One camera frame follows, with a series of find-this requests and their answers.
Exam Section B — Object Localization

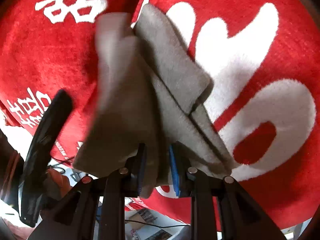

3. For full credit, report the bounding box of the grey small knit garment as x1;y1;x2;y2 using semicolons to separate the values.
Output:
73;4;234;198

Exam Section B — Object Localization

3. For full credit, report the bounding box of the person's left hand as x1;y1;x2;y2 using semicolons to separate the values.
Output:
40;168;72;218

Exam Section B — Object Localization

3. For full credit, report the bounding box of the red blanket with white print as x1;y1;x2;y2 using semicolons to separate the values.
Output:
1;0;319;229

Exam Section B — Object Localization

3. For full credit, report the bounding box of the black cable on floor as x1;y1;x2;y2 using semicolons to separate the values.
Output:
124;219;190;229

